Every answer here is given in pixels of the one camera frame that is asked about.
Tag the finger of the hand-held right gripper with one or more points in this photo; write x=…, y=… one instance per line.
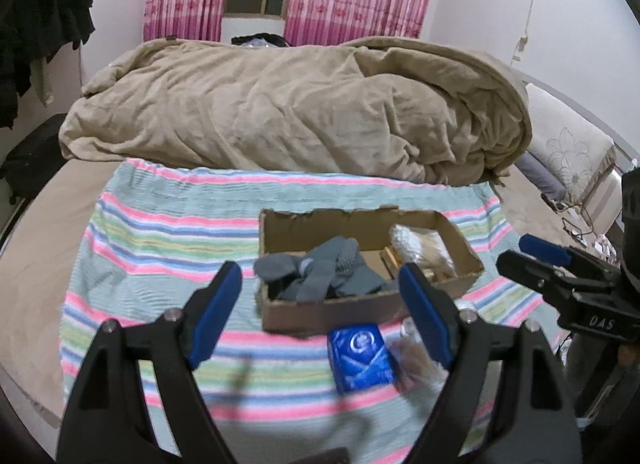
x=545, y=248

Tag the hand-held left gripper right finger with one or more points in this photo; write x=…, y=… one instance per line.
x=425, y=314

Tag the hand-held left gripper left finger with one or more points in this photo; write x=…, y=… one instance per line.
x=216, y=311

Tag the blue packet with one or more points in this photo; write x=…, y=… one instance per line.
x=361, y=359

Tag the cardboard box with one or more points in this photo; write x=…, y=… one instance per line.
x=350, y=264

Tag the grey socks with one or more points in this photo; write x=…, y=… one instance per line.
x=320, y=269

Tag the clear plastic bag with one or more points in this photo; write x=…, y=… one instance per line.
x=417, y=359

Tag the beige cloth item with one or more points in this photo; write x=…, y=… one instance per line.
x=440, y=256

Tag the striped blanket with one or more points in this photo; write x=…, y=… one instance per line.
x=280, y=294

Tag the white knitted item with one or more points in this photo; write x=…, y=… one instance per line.
x=417, y=244

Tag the white floral pillow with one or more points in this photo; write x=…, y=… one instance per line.
x=567, y=149

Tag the beige duvet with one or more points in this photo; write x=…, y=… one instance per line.
x=295, y=104

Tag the black bag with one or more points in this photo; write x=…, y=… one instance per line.
x=32, y=159

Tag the dark hanging clothes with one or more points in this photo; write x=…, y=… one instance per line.
x=35, y=24

